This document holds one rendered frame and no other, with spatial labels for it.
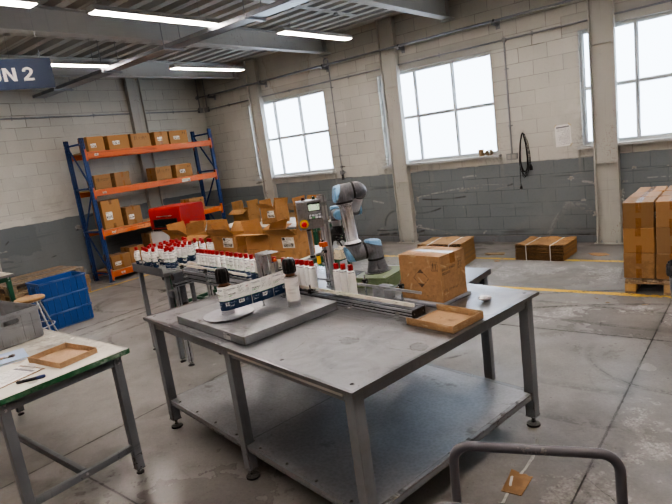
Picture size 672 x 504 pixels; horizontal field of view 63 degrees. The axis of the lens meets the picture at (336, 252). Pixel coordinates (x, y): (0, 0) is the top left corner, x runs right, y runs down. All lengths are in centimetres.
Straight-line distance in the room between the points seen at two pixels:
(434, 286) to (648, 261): 324
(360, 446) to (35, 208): 893
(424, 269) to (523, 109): 561
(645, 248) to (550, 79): 327
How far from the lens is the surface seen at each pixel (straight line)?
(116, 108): 1158
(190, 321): 348
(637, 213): 595
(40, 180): 1074
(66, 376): 334
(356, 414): 234
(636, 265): 606
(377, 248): 374
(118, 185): 1048
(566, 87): 835
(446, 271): 315
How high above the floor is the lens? 180
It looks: 11 degrees down
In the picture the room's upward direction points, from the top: 8 degrees counter-clockwise
